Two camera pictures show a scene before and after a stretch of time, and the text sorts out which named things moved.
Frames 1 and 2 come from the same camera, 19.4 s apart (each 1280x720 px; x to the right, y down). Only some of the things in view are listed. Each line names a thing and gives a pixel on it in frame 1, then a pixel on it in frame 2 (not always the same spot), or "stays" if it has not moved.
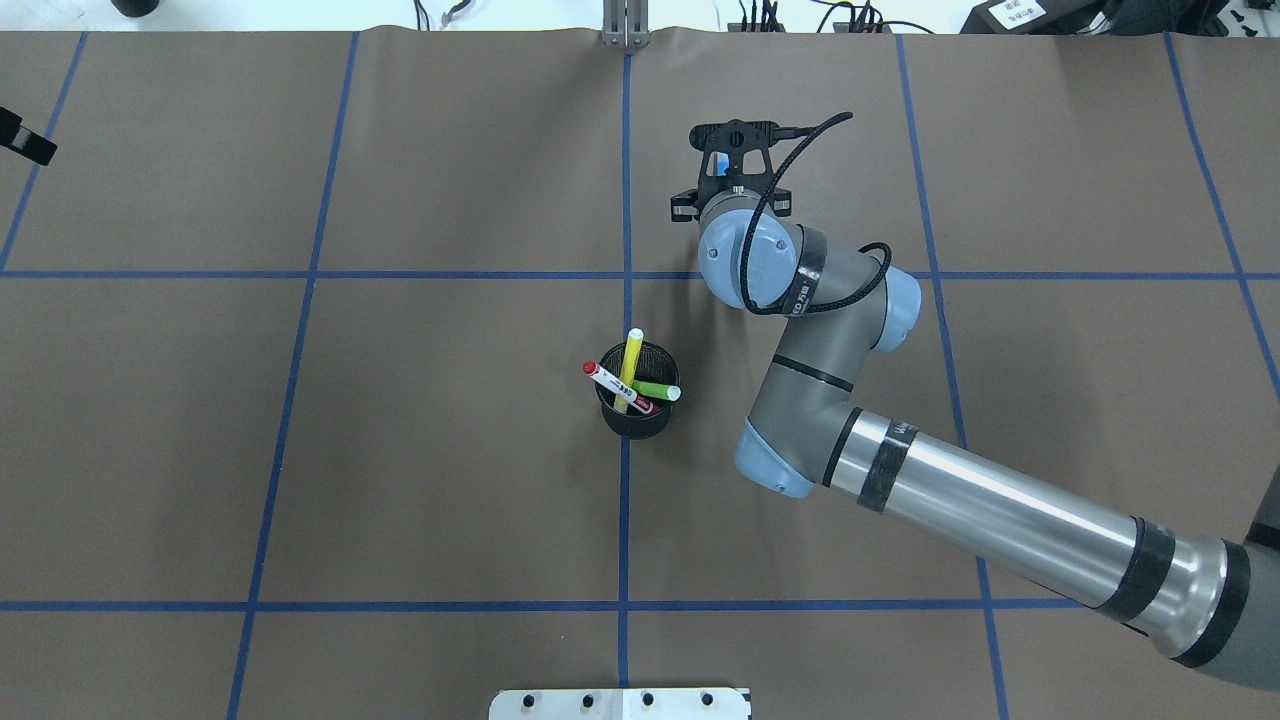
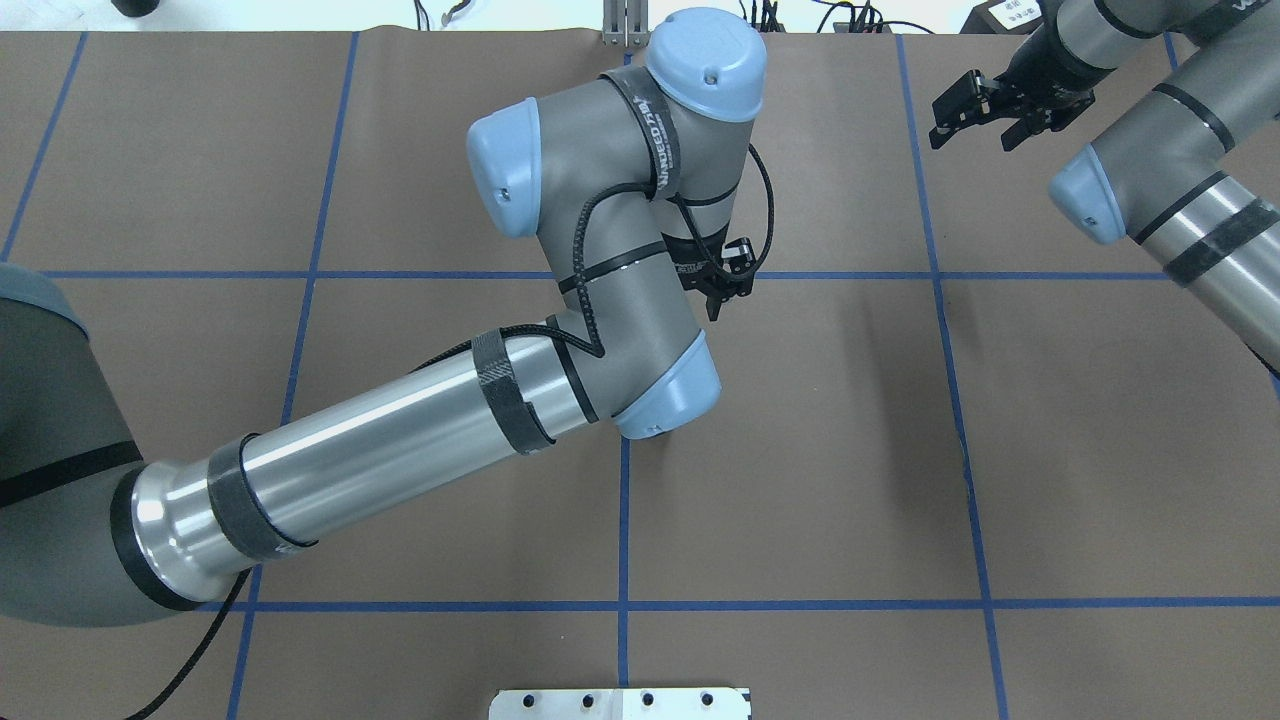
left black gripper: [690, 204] to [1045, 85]
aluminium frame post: [625, 23] stays
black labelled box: [1033, 17] stays
